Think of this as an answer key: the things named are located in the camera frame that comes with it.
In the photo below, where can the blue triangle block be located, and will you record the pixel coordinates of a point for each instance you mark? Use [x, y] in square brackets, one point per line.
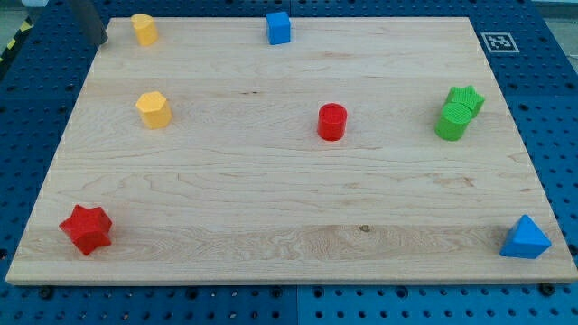
[525, 240]

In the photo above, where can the white fiducial marker tag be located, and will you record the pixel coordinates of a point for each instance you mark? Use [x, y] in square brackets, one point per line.
[499, 42]

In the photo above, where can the blue cube block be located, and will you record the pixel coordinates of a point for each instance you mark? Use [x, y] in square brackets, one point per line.
[278, 28]

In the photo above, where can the green cylinder block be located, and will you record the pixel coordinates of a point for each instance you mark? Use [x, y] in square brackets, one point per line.
[453, 121]

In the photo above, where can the wooden board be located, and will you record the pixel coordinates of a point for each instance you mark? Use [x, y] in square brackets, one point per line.
[240, 189]

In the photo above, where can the yellow heart block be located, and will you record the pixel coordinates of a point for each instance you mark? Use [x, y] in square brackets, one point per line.
[145, 29]

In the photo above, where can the green star block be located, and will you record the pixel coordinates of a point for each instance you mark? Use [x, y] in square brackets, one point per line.
[467, 96]

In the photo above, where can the red cylinder block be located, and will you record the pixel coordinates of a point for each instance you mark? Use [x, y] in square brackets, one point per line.
[332, 120]

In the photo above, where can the red star block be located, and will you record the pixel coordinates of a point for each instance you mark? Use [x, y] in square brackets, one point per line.
[87, 228]

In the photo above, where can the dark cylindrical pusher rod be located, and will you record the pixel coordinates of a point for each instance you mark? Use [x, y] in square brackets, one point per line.
[89, 21]

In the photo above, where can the yellow hexagon block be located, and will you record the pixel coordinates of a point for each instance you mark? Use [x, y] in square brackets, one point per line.
[154, 110]

